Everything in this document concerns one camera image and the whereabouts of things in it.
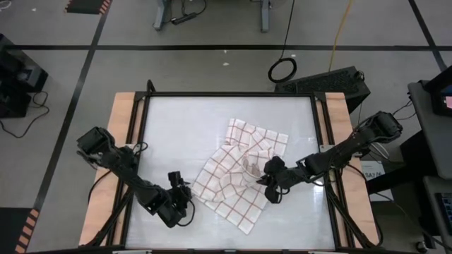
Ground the gray desk leg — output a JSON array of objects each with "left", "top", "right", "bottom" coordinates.
[
  {"left": 260, "top": 0, "right": 271, "bottom": 33},
  {"left": 153, "top": 0, "right": 170, "bottom": 31}
]

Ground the white paper label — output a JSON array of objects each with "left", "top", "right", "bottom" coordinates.
[{"left": 359, "top": 160, "right": 386, "bottom": 202}]

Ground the black equipment stack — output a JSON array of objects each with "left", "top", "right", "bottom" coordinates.
[{"left": 0, "top": 33, "right": 49, "bottom": 119}]

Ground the black floor cable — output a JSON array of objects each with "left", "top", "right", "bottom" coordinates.
[{"left": 0, "top": 90, "right": 51, "bottom": 139}]

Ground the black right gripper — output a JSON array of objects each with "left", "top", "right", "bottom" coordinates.
[{"left": 256, "top": 156, "right": 308, "bottom": 205}]

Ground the black power strip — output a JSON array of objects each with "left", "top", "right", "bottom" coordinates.
[{"left": 171, "top": 12, "right": 198, "bottom": 26}]

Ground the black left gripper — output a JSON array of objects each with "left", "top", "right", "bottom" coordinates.
[{"left": 155, "top": 171, "right": 194, "bottom": 229}]

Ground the black desk monitor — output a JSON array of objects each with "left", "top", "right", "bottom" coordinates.
[{"left": 423, "top": 65, "right": 452, "bottom": 118}]

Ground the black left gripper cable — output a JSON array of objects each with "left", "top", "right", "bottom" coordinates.
[{"left": 175, "top": 199, "right": 196, "bottom": 228}]

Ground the yellow hanging cable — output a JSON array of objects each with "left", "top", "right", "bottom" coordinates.
[{"left": 328, "top": 0, "right": 354, "bottom": 73}]

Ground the wooden table side board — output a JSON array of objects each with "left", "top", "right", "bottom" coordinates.
[
  {"left": 324, "top": 92, "right": 381, "bottom": 248},
  {"left": 78, "top": 92, "right": 137, "bottom": 247}
]

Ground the black computer tower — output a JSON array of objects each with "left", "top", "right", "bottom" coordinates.
[{"left": 274, "top": 66, "right": 371, "bottom": 114}]

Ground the black hanging cable with coil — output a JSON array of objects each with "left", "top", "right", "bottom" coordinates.
[{"left": 267, "top": 0, "right": 298, "bottom": 84}]

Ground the black hazard-striped floor mat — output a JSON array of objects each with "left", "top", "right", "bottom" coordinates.
[
  {"left": 64, "top": 0, "right": 112, "bottom": 16},
  {"left": 0, "top": 207, "right": 41, "bottom": 254}
]

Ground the white red-checked towel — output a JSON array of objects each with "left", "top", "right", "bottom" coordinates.
[{"left": 190, "top": 118, "right": 290, "bottom": 236}]

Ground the gray laptop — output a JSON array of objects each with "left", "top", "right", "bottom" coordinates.
[{"left": 436, "top": 192, "right": 452, "bottom": 232}]

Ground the gray desk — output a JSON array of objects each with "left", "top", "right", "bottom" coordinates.
[
  {"left": 422, "top": 175, "right": 452, "bottom": 248},
  {"left": 408, "top": 80, "right": 452, "bottom": 181}
]

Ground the black table frame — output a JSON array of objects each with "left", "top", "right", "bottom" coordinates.
[{"left": 105, "top": 90, "right": 384, "bottom": 254}]

